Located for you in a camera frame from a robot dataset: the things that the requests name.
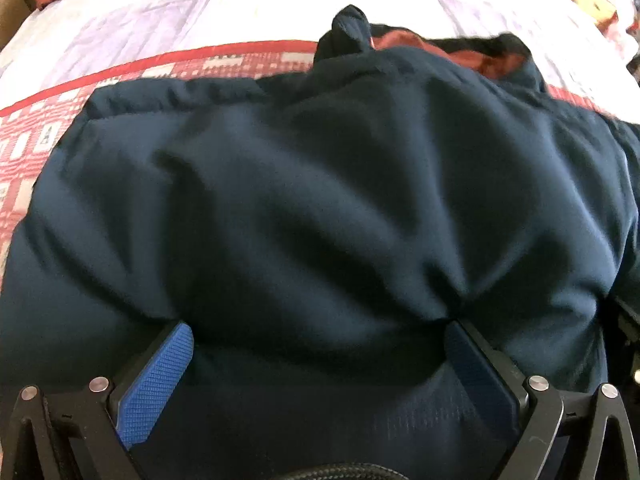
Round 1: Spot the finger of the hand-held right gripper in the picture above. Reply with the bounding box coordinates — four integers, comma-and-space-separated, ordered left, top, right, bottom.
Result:
611, 296, 640, 411

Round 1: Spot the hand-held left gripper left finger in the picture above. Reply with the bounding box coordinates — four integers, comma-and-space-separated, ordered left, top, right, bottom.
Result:
0, 321, 195, 480

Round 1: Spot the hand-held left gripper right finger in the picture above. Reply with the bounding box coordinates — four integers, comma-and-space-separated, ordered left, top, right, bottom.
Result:
443, 320, 640, 480

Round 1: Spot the navy blue puffer jacket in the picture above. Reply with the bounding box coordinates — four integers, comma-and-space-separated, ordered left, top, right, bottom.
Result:
0, 5, 640, 480

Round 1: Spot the patchwork bed quilt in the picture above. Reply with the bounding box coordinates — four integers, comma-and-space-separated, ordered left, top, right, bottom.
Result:
0, 0, 640, 261

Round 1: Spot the black braided cable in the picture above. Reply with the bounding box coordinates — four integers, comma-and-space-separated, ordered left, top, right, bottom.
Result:
277, 462, 408, 480

